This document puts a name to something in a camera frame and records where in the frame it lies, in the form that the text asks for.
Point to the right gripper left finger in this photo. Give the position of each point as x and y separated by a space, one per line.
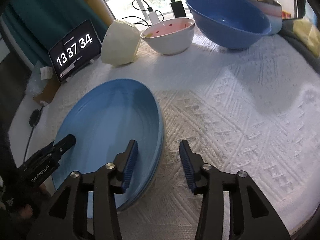
84 206

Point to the blue plate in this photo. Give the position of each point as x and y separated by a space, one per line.
149 155
104 121

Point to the cream yellow bowl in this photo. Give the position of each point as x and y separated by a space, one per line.
120 43

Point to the white bowl pink inside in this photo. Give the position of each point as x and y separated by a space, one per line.
170 37

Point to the large dark blue bowl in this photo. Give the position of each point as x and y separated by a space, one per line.
233 24

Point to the person's left hand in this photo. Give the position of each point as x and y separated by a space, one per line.
25 213

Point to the black round device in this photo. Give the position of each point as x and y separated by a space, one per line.
34 118

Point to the white textured tablecloth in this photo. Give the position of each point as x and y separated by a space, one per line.
255 110

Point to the small white box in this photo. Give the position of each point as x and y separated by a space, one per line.
46 73

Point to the tablet showing clock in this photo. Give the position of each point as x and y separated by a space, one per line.
75 50

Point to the teal curtain left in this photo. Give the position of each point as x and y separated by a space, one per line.
37 25

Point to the dark grey folded cloth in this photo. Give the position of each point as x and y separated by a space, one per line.
287 33

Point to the yellow tissue pack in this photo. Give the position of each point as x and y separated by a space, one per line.
308 33

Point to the light blue bowl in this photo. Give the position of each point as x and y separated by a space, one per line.
276 24

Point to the white charger plug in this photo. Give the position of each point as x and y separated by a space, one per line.
153 17

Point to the yellow curtain left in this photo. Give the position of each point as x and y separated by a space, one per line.
102 10

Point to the pink steel-lined bowl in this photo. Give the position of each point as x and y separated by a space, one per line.
268 7

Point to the black power adapter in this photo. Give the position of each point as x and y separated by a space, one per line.
177 9

